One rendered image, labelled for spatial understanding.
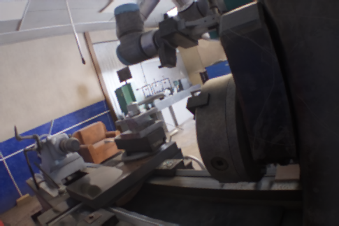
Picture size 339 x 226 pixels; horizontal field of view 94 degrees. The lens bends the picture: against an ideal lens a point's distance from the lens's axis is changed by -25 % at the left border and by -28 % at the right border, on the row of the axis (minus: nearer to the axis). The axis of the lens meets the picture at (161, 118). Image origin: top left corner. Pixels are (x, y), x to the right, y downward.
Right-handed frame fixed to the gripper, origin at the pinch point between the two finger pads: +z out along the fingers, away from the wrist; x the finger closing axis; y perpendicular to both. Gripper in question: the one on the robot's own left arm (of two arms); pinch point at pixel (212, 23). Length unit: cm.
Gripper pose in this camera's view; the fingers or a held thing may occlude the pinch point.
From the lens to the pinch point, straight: 56.6
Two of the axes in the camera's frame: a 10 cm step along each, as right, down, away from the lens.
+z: 7.8, -0.9, -6.2
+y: -0.8, -10.0, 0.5
